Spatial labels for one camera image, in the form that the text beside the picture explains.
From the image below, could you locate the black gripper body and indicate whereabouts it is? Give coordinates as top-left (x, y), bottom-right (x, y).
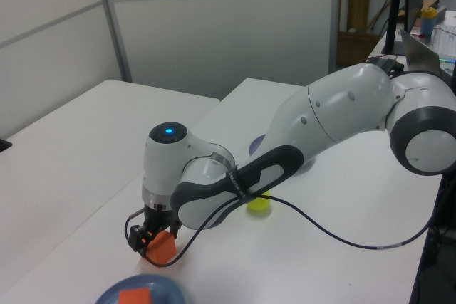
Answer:
top-left (142, 206), bottom-right (179, 234)

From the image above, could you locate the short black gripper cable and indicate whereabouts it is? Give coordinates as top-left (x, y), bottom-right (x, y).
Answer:
top-left (124, 211), bottom-right (147, 244)

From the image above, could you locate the brown cardboard box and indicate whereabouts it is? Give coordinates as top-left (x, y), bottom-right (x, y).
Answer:
top-left (336, 31), bottom-right (380, 68)

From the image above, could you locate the long black robot cable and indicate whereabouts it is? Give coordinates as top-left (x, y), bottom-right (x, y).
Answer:
top-left (141, 167), bottom-right (442, 268)

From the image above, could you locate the silver laptop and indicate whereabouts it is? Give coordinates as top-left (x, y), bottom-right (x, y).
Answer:
top-left (398, 28), bottom-right (442, 78)

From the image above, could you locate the blue bottle yellow cap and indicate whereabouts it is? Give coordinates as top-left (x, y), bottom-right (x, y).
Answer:
top-left (420, 6), bottom-right (437, 38)

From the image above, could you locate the yellow tennis ball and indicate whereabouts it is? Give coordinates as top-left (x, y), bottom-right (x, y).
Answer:
top-left (245, 192), bottom-right (274, 212)

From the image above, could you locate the clear plastic box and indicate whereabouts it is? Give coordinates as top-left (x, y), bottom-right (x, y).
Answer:
top-left (432, 21), bottom-right (456, 60)

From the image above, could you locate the purple plate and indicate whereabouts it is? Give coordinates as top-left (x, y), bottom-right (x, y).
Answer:
top-left (248, 132), bottom-right (317, 174)

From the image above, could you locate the black cable strap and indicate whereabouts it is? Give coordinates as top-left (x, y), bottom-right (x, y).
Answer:
top-left (225, 164), bottom-right (254, 205)

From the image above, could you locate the tall brown cardboard sheet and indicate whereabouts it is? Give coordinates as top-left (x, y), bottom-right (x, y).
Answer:
top-left (347, 0), bottom-right (371, 33)

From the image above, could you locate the orange cube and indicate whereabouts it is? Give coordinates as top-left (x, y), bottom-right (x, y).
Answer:
top-left (141, 229), bottom-right (178, 268)
top-left (118, 286), bottom-right (153, 304)

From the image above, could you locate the black power strip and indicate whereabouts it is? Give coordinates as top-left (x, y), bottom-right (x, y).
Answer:
top-left (368, 55), bottom-right (405, 77)

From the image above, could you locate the blue plate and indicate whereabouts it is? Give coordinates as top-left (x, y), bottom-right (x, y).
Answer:
top-left (94, 273), bottom-right (187, 304)

